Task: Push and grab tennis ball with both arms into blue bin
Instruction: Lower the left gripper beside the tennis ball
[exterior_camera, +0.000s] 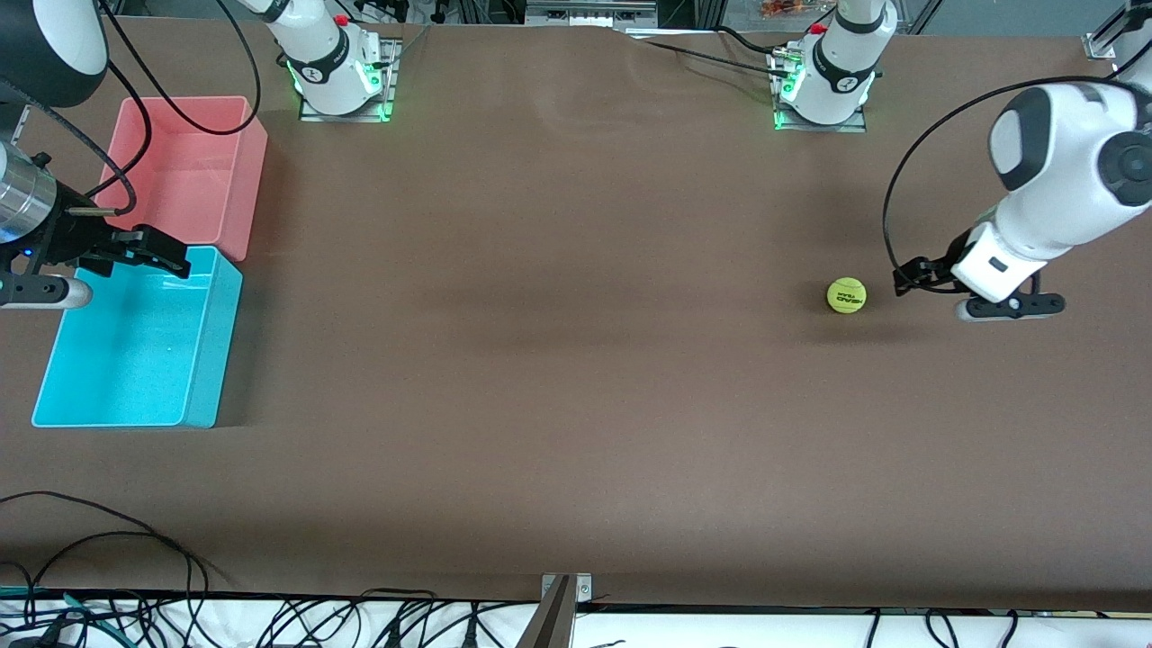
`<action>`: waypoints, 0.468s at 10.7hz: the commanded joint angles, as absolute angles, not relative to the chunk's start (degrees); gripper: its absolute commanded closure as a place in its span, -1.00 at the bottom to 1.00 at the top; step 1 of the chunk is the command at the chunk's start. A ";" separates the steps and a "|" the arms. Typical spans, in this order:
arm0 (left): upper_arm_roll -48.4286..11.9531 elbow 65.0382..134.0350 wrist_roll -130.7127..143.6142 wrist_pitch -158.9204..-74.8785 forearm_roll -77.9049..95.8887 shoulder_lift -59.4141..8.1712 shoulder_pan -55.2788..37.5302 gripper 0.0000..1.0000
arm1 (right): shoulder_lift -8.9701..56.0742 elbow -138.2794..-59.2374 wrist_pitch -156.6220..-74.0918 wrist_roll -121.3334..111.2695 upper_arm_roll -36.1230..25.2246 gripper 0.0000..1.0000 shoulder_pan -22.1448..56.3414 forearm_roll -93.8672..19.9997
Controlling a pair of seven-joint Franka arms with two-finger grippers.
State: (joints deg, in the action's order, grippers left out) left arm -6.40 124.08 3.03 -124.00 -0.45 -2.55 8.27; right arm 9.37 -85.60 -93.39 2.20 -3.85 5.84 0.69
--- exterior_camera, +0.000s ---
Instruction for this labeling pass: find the silver metal box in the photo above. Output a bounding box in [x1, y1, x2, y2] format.
[526, 0, 658, 28]

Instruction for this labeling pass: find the black gripper plug cable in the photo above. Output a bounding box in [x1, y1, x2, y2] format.
[0, 75, 138, 217]

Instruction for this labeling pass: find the pink plastic bin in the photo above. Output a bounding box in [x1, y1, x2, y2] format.
[93, 96, 269, 264]

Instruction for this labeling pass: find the thin black arcing cable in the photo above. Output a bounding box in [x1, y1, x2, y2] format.
[0, 490, 210, 599]
[22, 531, 237, 595]

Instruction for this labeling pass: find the yellow-green tennis ball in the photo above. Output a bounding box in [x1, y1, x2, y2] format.
[826, 276, 868, 315]

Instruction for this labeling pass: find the silver table edge bracket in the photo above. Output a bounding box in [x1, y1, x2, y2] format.
[541, 573, 593, 606]

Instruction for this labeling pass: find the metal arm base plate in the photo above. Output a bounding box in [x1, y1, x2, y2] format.
[772, 45, 869, 133]
[299, 36, 399, 122]

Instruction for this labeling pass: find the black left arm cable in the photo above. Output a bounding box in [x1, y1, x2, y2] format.
[884, 81, 1126, 293]

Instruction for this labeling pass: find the blue plastic bin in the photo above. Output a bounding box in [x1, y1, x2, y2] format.
[31, 245, 244, 429]

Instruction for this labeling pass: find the dark metal post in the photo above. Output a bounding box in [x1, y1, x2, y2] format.
[515, 576, 577, 648]

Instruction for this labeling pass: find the black cable on table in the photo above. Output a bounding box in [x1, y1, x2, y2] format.
[630, 39, 786, 77]
[715, 25, 795, 55]

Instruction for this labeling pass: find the teal cable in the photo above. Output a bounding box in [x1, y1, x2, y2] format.
[0, 587, 122, 626]

